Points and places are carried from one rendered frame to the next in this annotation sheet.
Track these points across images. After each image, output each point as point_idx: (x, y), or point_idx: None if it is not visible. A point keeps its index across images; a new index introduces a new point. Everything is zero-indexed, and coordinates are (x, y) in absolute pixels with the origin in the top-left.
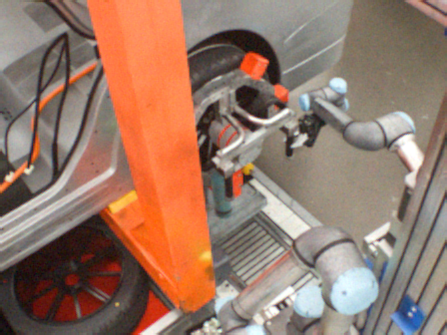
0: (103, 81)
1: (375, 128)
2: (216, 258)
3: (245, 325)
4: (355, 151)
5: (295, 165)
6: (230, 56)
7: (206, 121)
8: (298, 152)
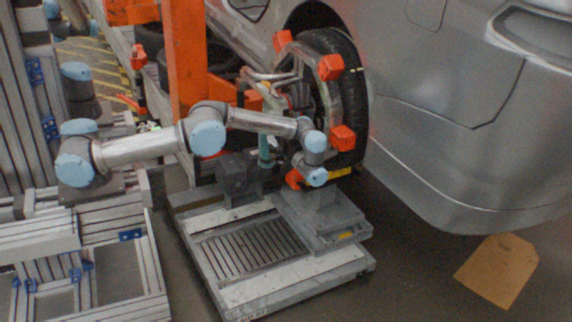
0: None
1: (200, 103)
2: (229, 164)
3: (71, 25)
4: None
5: (384, 313)
6: (336, 48)
7: (321, 102)
8: (405, 321)
